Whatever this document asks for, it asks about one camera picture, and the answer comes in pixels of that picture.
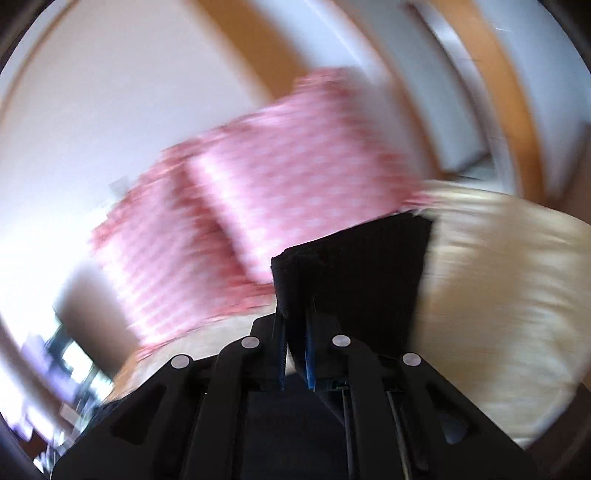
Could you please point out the black pants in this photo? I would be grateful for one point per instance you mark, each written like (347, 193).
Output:
(347, 302)

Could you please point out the cream patterned bedspread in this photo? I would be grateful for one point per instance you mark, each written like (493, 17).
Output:
(504, 310)

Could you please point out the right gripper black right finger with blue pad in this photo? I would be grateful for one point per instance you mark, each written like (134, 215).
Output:
(404, 420)

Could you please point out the wooden headboard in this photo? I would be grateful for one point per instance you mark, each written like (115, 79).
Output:
(437, 77)

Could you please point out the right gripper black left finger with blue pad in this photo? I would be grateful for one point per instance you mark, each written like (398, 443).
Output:
(185, 421)

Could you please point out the pink polka dot pillow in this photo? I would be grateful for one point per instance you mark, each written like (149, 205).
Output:
(170, 264)
(311, 164)

